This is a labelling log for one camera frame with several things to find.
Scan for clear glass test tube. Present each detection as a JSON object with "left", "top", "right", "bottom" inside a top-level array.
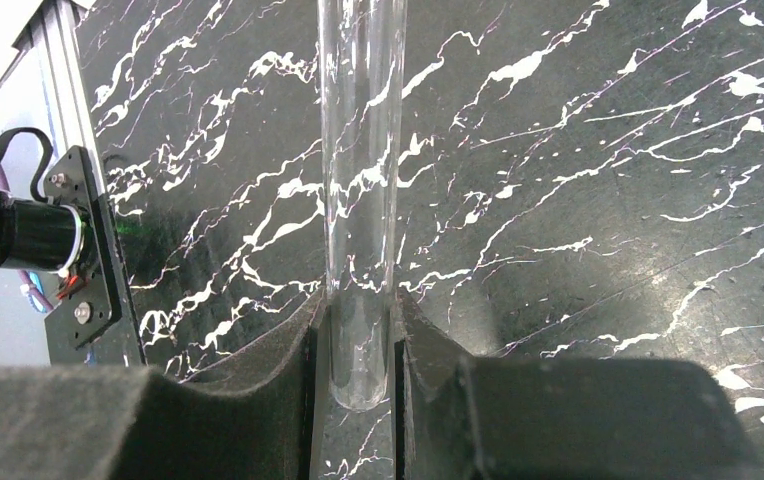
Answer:
[{"left": 317, "top": 1, "right": 407, "bottom": 411}]

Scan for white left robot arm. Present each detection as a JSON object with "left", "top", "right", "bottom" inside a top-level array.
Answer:
[{"left": 0, "top": 127, "right": 85, "bottom": 272}]

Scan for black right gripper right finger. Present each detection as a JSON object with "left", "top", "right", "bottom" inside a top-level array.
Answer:
[{"left": 395, "top": 289, "right": 764, "bottom": 479}]

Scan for aluminium frame rail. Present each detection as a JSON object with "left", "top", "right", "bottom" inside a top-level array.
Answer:
[{"left": 16, "top": 1, "right": 106, "bottom": 194}]

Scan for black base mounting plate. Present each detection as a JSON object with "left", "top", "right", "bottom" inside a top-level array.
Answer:
[{"left": 44, "top": 146, "right": 145, "bottom": 366}]

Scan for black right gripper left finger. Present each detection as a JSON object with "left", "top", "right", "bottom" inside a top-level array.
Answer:
[{"left": 0, "top": 293, "right": 325, "bottom": 479}]

